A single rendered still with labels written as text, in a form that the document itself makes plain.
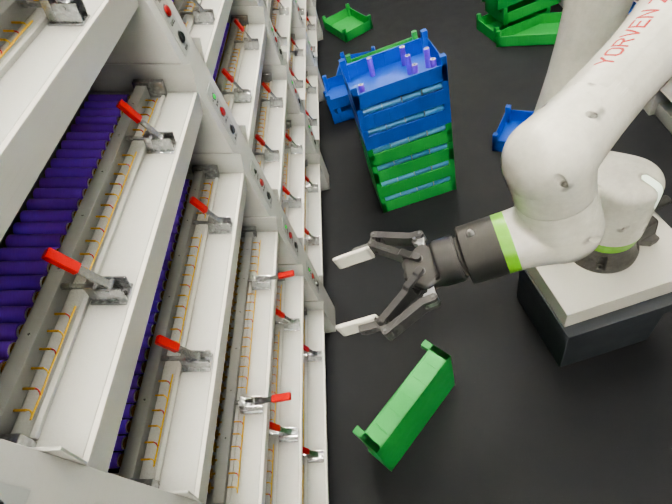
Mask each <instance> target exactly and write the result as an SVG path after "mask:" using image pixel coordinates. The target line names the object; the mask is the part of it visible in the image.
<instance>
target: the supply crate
mask: <svg viewBox="0 0 672 504"><path fill-rule="evenodd" d="M420 36H421V38H418V39H415V40H412V41H409V42H407V43H404V44H401V45H398V46H396V47H393V48H390V49H387V50H385V51H382V52H379V53H376V54H374V55H371V56H368V57H372V60H373V65H374V70H375V74H376V75H375V76H374V77H371V76H370V73H369V68H368V64H367V59H366V58H367V57H365V58H363V59H360V60H357V61H354V62H351V63H349V64H346V62H345V59H344V58H342V59H339V60H338V61H339V64H340V68H341V71H342V75H343V79H344V82H345V84H346V87H347V90H348V92H349V95H350V97H351V100H352V102H353V105H354V107H355V110H356V112H357V111H360V110H363V109H366V108H369V107H372V106H375V105H377V104H380V103H383V102H386V101H389V100H392V99H394V98H397V97H400V96H403V95H406V94H409V93H411V92H414V91H417V90H420V89H423V88H426V87H429V86H431V85H434V84H437V83H440V82H443V81H446V80H448V68H447V56H446V54H445V53H442V54H440V53H439V52H438V51H437V49H436V48H435V47H434V45H433V44H432V43H431V41H430V40H429V39H428V32H427V30H426V28H425V29H422V30H420ZM402 45H404V46H405V51H406V54H410V55H411V62H412V64H413V63H417V64H418V71H419V73H416V74H411V75H408V74H407V69H406V66H402V63H401V56H400V50H399V47H400V46H402ZM424 47H429V49H430V58H432V57H435V58H436V63H437V66H436V67H433V68H431V67H430V68H426V67H425V58H424V50H423V49H424ZM359 83H364V87H365V92H363V93H360V92H359V88H358V84H359Z"/></svg>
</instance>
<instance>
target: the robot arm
mask: <svg viewBox="0 0 672 504"><path fill-rule="evenodd" d="M633 2H634V0H565V1H564V6H563V10H562V15H561V20H560V24H559V29H558V33H557V37H556V41H555V45H554V49H553V53H552V56H551V60H550V63H549V67H548V70H547V74H546V77H545V80H544V83H543V87H542V90H541V93H540V96H539V99H538V101H537V104H536V107H535V110H534V113H533V115H531V116H530V117H529V118H528V119H526V120H525V121H524V122H523V123H521V124H520V125H519V126H518V127H517V128H516V129H515V130H514V131H513V132H512V133H511V134H510V136H509V137H508V139H507V140H506V142H505V144H504V147H503V150H502V154H501V170H502V174H503V177H504V179H505V181H506V184H507V186H508V188H509V191H510V193H511V196H512V199H513V201H514V205H515V206H514V207H512V208H509V209H507V210H504V211H501V212H498V213H495V214H492V215H489V216H486V217H484V218H481V219H478V220H475V221H472V222H469V223H466V224H463V225H460V226H457V227H456V228H455V235H456V237H453V235H452V236H451V235H448V236H445V237H442V238H439V239H436V240H433V241H431V243H430V244H428V245H426V243H427V238H426V237H425V235H424V233H423V231H422V230H418V231H414V232H410V233H405V232H382V231H373V232H371V233H370V236H371V238H370V241H369V242H368V243H367V244H364V245H361V246H358V247H355V248H354V249H352V251H351V252H349V253H346V254H343V255H340V256H337V257H334V258H333V262H334V263H335V264H336V265H337V266H338V267H339V269H343V268H346V267H348V266H351V265H354V264H357V263H360V262H363V261H366V260H369V259H372V258H375V255H376V254H378V255H381V256H384V257H387V258H390V259H393V260H396V261H398V262H401V263H402V268H403V270H404V279H405V281H406V282H405V283H404V285H403V288H402V290H401V291H400V292H399V293H398V295H397V296H396V297H395V298H394V299H393V301H392V302H391V303H390V304H389V305H388V307H387V308H386V309H385V310H384V311H383V313H382V314H381V315H380V316H379V317H378V316H377V315H376V314H373V315H370V316H366V317H363V318H359V319H356V320H352V321H349V322H345V323H342V324H339V325H336V330H337V331H338V332H340V333H341V334H342V335H343V336H348V335H351V334H355V333H359V332H360V333H361V334H362V335H368V334H371V333H375V332H379V331H381V332H382V333H383V335H384V336H385V337H386V338H387V339H388V340H390V341H391V340H393V339H395V338H396V337H397V336H398V335H400V334H401V333H402V332H403V331H405V330H406V329H407V328H408V327H410V326H411V325H412V324H413V323H415V322H416V321H417V320H418V319H420V318H421V317H422V316H423V315H425V314H426V313H427V312H428V311H431V310H433V309H436V308H439V307H440V306H441V304H442V303H441V301H440V299H439V298H438V296H437V294H436V291H435V290H436V289H437V288H439V287H441V286H450V285H454V284H457V283H460V282H464V281H466V279H468V277H467V276H470V278H471V280H472V282H473V283H475V284H477V283H480V282H484V281H487V280H491V279H494V278H498V277H501V276H504V275H508V274H511V273H515V272H518V271H522V270H525V269H529V268H534V267H539V266H545V265H554V264H566V263H572V262H574V263H576V264H577V265H578V266H580V267H582V268H584V269H586V270H588V271H591V272H595V273H602V274H611V273H617V272H621V271H623V270H625V269H627V268H629V267H630V266H631V265H632V264H633V263H634V262H635V260H636V259H637V257H638V254H639V250H640V247H639V246H649V247H650V246H652V245H654V244H656V243H657V242H658V240H659V239H660V238H659V236H657V235H656V231H657V227H658V223H659V222H658V220H657V218H655V217H654V216H653V213H654V211H656V210H658V209H660V208H662V207H664V206H665V205H667V204H669V203H671V198H670V197H669V196H668V195H664V196H662V194H663V191H664V189H665V177H664V174H663V172H662V171H661V170H660V168H659V167H658V166H657V165H655V164H654V163H653V162H651V161H649V160H647V159H645V158H642V157H638V156H635V155H629V154H625V153H620V152H614V151H610V150H611V149H612V147H613V146H614V145H615V143H616V142H617V141H618V139H619V138H620V137H621V135H622V134H623V133H624V131H625V130H626V129H627V127H628V126H629V125H630V124H631V122H632V121H633V120H634V119H635V118H636V116H637V115H638V114H639V113H640V111H641V110H642V109H643V108H644V107H645V106H646V105H647V103H648V102H649V101H650V100H651V99H652V98H653V97H654V96H655V95H656V93H657V92H658V91H659V90H660V89H661V88H662V87H663V86H664V85H665V84H666V83H667V82H668V81H669V80H670V79H671V78H672V0H639V1H638V3H637V4H636V5H635V7H634V8H633V10H632V11H631V12H630V14H629V15H628V13H629V10H630V8H631V6H632V4H633ZM627 15H628V16H627ZM626 17H627V18H626ZM661 196H662V197H661ZM389 245H396V246H415V247H416V248H415V249H414V250H413V251H408V250H405V249H402V248H401V249H398V248H395V247H392V246H389ZM412 288H414V289H412ZM422 291H425V292H427V293H424V294H423V297H422V298H420V299H418V300H417V301H416V302H414V303H413V304H412V305H411V306H410V307H408V308H407V306H408V305H409V304H410V303H411V302H412V300H414V299H416V298H417V297H418V296H419V295H420V293H421V292H422ZM406 308H407V309H406ZM405 309H406V310H405ZM404 310H405V311H404Z"/></svg>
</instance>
